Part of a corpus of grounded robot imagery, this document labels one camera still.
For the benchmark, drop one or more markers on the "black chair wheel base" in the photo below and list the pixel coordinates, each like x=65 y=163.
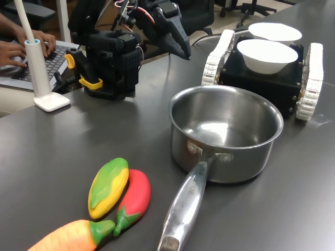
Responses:
x=252 y=6

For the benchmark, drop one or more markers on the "person's right hand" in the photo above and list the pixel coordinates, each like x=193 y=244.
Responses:
x=13 y=53

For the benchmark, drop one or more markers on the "silver laptop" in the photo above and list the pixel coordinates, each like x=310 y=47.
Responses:
x=58 y=60

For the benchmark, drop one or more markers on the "white bowl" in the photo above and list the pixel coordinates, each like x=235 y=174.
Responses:
x=274 y=31
x=267 y=57

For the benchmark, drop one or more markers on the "small black camera board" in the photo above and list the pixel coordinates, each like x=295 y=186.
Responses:
x=124 y=13

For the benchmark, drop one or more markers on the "red toy chilli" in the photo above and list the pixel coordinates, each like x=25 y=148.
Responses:
x=137 y=193

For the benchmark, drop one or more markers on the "orange toy carrot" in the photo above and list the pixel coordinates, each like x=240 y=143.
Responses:
x=70 y=238

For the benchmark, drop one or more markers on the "yellow green toy corn cob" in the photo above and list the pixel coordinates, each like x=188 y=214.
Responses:
x=107 y=188

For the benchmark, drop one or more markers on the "grey office chair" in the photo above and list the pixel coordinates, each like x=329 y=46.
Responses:
x=34 y=10

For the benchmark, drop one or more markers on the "person's left hand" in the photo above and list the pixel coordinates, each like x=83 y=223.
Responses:
x=47 y=41

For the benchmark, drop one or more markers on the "black and yellow clip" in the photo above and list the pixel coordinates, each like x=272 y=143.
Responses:
x=85 y=68

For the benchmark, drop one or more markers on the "clear tape strip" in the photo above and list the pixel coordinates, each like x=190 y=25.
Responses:
x=323 y=123

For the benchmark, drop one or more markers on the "black white-tracked small vehicle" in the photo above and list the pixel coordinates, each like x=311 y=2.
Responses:
x=261 y=86

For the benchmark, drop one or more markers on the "white upright pole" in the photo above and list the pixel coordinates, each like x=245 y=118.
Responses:
x=63 y=21

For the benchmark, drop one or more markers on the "white post with square foot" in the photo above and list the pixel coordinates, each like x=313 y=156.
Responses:
x=39 y=73

